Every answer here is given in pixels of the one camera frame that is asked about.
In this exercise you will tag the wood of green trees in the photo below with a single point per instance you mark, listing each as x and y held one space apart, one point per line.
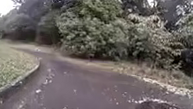
100 27

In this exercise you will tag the dark asphalt road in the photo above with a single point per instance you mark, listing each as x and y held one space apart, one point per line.
81 92

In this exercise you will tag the dry grass verge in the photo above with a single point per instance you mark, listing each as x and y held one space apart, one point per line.
159 76

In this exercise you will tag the grey stone kerb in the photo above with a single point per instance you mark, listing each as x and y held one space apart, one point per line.
13 83

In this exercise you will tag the grass lawn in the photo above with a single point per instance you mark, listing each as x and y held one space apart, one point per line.
3 65

